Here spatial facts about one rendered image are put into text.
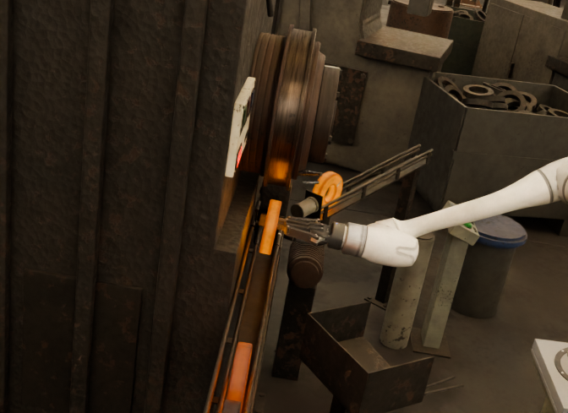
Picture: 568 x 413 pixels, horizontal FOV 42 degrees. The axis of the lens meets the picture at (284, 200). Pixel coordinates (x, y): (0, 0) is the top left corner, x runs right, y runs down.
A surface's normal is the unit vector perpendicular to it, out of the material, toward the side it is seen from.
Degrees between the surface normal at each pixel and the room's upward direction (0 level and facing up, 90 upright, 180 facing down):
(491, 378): 0
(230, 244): 0
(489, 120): 90
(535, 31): 90
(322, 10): 90
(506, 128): 90
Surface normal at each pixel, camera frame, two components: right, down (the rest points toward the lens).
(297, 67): 0.05, -0.36
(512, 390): 0.15, -0.91
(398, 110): -0.31, 0.33
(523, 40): -0.95, -0.03
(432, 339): -0.07, 0.38
